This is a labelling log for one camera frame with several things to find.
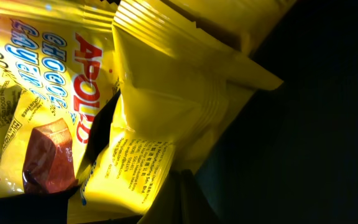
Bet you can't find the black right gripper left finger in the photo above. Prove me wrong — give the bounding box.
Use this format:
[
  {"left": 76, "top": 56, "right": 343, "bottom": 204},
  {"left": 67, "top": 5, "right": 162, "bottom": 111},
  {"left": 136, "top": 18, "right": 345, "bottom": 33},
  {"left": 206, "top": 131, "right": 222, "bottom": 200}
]
[{"left": 137, "top": 172, "right": 182, "bottom": 224}]

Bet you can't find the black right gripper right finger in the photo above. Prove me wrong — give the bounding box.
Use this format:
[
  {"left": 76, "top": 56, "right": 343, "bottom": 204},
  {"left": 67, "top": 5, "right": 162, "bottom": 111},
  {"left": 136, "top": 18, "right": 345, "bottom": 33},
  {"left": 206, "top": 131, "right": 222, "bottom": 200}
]
[{"left": 180, "top": 170, "right": 221, "bottom": 224}]

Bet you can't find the small yellow snack packet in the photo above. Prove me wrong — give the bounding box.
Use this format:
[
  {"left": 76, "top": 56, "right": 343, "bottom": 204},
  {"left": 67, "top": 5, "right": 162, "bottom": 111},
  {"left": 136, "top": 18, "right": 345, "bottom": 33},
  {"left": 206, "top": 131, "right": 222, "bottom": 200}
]
[{"left": 164, "top": 0, "right": 296, "bottom": 55}]

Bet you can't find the yellow Julies snack packet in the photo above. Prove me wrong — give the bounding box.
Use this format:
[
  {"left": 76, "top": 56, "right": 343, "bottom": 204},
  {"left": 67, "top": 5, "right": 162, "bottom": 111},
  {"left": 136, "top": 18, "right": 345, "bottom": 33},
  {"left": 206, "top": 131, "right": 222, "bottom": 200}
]
[{"left": 67, "top": 1, "right": 282, "bottom": 223}]

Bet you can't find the black box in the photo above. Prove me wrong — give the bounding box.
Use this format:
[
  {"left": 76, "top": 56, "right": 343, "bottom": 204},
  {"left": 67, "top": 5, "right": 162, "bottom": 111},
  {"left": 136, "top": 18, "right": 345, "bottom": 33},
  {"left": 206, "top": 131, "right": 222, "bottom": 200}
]
[{"left": 0, "top": 0, "right": 358, "bottom": 223}]

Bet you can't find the yellow chocolate cake packet top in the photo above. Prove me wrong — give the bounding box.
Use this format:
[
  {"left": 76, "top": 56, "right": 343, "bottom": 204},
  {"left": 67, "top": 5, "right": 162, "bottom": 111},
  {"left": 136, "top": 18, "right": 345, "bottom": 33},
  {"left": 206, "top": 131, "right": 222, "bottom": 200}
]
[{"left": 0, "top": 14, "right": 116, "bottom": 198}]

